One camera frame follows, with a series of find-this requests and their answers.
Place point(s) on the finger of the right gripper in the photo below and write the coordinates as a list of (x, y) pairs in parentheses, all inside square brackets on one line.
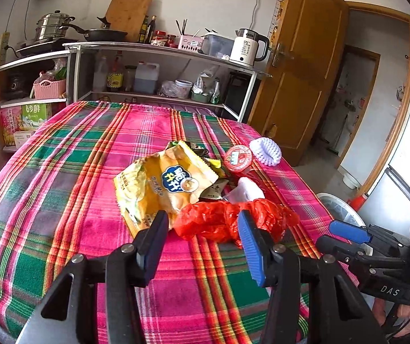
[(348, 230), (337, 248)]

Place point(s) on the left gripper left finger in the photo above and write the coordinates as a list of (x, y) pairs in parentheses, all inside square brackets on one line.
[(130, 266)]

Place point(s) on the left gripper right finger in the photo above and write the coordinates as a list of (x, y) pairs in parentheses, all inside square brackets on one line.
[(275, 266)]

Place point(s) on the red plastic bag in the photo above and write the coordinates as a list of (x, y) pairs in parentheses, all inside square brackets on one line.
[(218, 220)]

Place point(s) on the clear plastic cup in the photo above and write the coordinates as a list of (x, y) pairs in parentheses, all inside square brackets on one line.
[(245, 191)]

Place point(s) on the yellow chip bag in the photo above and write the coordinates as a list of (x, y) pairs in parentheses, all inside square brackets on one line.
[(167, 180)]

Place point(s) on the white foam fruit net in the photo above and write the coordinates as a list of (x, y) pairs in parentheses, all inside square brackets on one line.
[(266, 151)]

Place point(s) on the green pea snack bag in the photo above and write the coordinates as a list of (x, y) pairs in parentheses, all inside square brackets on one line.
[(197, 149)]

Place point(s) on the pale green snack packet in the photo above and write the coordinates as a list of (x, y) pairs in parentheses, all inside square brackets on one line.
[(215, 191)]

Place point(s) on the small yellow snack packet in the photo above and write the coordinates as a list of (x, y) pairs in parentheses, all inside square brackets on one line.
[(216, 166)]

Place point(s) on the white trash bin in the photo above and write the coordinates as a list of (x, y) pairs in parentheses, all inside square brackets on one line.
[(340, 210)]

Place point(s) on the person's right hand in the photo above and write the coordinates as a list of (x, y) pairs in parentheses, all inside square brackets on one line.
[(403, 313)]

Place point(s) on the wooden door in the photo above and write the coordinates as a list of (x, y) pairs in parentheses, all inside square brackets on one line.
[(302, 70)]

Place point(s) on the green milk carton box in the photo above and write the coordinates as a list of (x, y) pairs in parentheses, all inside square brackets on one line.
[(34, 115)]

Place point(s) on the clear plastic bottle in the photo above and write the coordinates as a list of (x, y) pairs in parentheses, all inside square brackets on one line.
[(100, 74)]

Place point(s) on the white round tub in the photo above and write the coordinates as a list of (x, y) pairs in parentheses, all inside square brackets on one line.
[(182, 88)]

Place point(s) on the soy sauce bottle yellow label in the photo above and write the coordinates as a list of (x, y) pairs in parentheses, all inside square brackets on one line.
[(114, 81)]

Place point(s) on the white vinegar jug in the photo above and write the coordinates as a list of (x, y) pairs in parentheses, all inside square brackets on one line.
[(146, 77)]

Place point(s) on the pink plastic basket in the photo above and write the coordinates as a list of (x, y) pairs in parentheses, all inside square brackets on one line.
[(49, 89)]

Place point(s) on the white metal shelf rack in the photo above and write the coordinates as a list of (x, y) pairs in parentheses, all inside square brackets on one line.
[(220, 87)]

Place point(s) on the white electric kettle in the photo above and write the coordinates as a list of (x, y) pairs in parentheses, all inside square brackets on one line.
[(246, 45)]

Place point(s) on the clear plastic storage container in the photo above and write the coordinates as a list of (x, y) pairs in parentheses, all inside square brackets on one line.
[(216, 45)]

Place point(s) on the pink utensil holder box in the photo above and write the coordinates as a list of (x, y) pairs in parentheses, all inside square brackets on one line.
[(190, 43)]

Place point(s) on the black induction cooktop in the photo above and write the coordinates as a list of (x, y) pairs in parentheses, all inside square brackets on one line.
[(44, 47)]

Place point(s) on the black frying pan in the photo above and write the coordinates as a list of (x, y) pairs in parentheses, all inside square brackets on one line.
[(99, 34)]

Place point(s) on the wooden cutting board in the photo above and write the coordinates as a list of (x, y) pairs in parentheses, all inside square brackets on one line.
[(128, 16)]

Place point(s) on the stainless steel steamer pot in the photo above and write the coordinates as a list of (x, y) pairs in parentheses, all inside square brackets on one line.
[(53, 26)]

